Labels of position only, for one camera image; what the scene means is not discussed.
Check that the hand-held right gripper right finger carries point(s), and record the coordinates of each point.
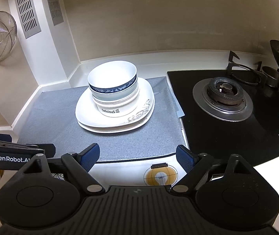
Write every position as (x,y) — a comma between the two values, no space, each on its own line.
(185,159)

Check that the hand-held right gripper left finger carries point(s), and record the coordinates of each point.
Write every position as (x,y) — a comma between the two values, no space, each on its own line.
(89,158)

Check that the large white floral square plate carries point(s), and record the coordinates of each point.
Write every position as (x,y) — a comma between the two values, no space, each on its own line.
(85,112)

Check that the white bowl with black print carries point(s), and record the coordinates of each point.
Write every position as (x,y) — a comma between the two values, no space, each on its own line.
(110,111)

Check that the light blue bowl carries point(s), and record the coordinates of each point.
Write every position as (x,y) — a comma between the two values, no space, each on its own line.
(127,92)

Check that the white bowl blue patterned rim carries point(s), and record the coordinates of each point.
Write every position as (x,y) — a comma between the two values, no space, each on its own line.
(112,76)

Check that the black glass gas stove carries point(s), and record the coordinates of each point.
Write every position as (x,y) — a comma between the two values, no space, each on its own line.
(203,132)

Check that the grey mat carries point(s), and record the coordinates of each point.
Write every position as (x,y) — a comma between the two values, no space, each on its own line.
(56,117)

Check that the white printed cloth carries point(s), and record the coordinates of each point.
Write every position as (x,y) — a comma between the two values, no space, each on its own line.
(129,173)

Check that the gas burner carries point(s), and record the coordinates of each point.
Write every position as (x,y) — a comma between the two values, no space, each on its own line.
(223,95)

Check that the black pan support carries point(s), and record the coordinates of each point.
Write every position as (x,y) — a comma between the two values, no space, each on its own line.
(232,58)

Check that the dark metal pot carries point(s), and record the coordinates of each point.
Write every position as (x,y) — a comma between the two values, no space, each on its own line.
(272,77)

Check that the grey vent grille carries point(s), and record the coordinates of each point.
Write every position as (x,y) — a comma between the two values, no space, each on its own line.
(27,7)

